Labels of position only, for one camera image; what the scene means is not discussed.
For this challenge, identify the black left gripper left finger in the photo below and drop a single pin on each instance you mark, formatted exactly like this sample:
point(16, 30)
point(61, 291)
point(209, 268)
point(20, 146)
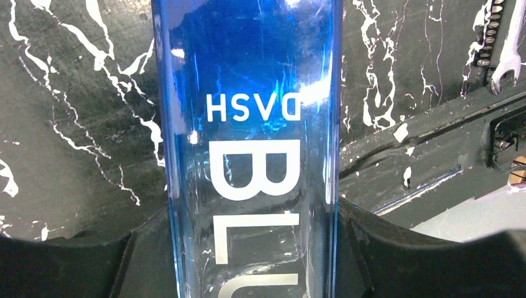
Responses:
point(140, 263)

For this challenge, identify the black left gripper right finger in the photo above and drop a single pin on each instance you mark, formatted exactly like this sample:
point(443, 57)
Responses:
point(376, 258)

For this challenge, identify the blue square glass bottle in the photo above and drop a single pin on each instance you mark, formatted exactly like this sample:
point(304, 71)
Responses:
point(250, 120)

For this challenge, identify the silver wrench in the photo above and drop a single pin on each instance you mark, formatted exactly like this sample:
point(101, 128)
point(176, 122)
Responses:
point(505, 56)

